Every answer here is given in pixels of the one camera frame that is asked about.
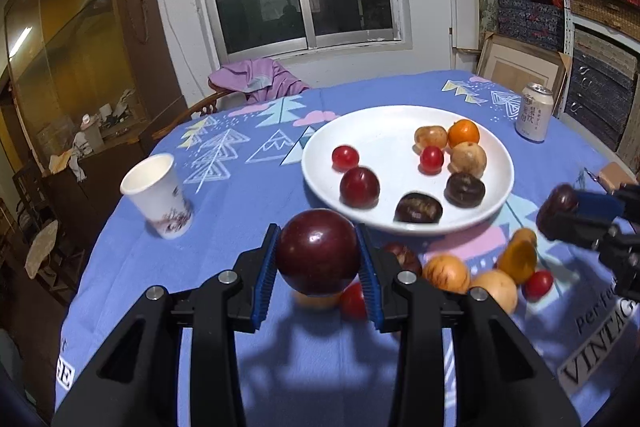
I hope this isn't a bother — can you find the small red tomato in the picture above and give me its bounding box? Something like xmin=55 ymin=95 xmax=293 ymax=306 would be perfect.
xmin=340 ymin=282 xmax=370 ymax=321
xmin=522 ymin=270 xmax=555 ymax=301
xmin=332 ymin=145 xmax=360 ymax=171
xmin=419 ymin=146 xmax=445 ymax=174

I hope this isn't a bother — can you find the blue printed tablecloth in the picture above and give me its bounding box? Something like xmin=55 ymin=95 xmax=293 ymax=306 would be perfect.
xmin=54 ymin=68 xmax=640 ymax=427

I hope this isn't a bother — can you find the tan round fruit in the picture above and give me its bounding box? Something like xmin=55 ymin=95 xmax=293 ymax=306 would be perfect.
xmin=422 ymin=254 xmax=472 ymax=294
xmin=414 ymin=126 xmax=448 ymax=148
xmin=470 ymin=270 xmax=519 ymax=315
xmin=449 ymin=142 xmax=488 ymax=178

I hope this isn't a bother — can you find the dark red plum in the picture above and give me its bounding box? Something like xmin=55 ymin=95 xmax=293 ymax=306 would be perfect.
xmin=275 ymin=210 xmax=362 ymax=297
xmin=339 ymin=166 xmax=381 ymax=208

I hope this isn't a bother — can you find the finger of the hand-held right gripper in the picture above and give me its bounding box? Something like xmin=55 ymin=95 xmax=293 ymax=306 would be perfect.
xmin=570 ymin=186 xmax=640 ymax=222
xmin=536 ymin=206 xmax=623 ymax=253

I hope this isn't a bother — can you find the purple jacket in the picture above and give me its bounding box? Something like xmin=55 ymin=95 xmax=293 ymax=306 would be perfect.
xmin=208 ymin=58 xmax=312 ymax=102

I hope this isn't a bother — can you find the stack of blue patterned boxes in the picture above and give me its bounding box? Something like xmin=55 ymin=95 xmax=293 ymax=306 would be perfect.
xmin=495 ymin=0 xmax=566 ymax=52

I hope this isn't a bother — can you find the wooden glass cabinet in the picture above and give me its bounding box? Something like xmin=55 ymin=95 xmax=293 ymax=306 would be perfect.
xmin=0 ymin=0 xmax=188 ymax=188

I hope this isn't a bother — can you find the orange-tan spotted fruit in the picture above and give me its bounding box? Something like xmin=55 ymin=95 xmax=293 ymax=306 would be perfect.
xmin=497 ymin=239 xmax=539 ymax=284

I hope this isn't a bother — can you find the stack of dark embossed boxes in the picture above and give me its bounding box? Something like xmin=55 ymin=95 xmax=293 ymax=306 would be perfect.
xmin=565 ymin=27 xmax=640 ymax=152

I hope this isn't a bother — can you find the pale woven chair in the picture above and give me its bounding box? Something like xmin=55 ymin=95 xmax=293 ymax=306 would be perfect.
xmin=25 ymin=219 xmax=60 ymax=280

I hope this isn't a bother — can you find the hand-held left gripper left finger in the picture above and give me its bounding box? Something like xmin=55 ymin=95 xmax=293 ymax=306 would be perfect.
xmin=52 ymin=223 xmax=282 ymax=427

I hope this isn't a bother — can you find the wooden picture frame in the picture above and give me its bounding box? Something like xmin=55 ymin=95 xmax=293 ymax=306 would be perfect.
xmin=475 ymin=32 xmax=573 ymax=112

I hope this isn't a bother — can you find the wooden chair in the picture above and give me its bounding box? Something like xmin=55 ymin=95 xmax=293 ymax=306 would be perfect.
xmin=151 ymin=89 xmax=236 ymax=142

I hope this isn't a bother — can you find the white paper cup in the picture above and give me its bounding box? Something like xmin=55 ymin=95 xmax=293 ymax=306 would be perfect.
xmin=120 ymin=153 xmax=194 ymax=240

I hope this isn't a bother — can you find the dark brown ribbed fruit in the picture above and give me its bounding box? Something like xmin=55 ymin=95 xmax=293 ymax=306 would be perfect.
xmin=382 ymin=243 xmax=423 ymax=278
xmin=394 ymin=192 xmax=444 ymax=224
xmin=539 ymin=183 xmax=581 ymax=220
xmin=444 ymin=172 xmax=486 ymax=208

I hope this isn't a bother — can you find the orange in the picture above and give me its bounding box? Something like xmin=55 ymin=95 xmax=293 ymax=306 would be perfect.
xmin=447 ymin=119 xmax=480 ymax=149
xmin=292 ymin=289 xmax=343 ymax=311

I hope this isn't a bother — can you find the tan leather wallet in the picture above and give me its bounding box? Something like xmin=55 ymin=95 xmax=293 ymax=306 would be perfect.
xmin=597 ymin=162 xmax=638 ymax=192

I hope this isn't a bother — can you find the white plate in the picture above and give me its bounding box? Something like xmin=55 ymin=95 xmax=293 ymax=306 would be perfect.
xmin=301 ymin=105 xmax=515 ymax=235

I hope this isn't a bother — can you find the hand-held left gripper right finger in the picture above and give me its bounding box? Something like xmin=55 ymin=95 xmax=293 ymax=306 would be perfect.
xmin=354 ymin=223 xmax=583 ymax=427

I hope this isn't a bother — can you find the white drink can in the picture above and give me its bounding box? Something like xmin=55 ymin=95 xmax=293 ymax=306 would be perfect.
xmin=515 ymin=82 xmax=555 ymax=142

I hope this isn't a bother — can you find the crumpled white cloth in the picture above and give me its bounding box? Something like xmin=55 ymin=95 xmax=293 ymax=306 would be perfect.
xmin=47 ymin=132 xmax=93 ymax=182

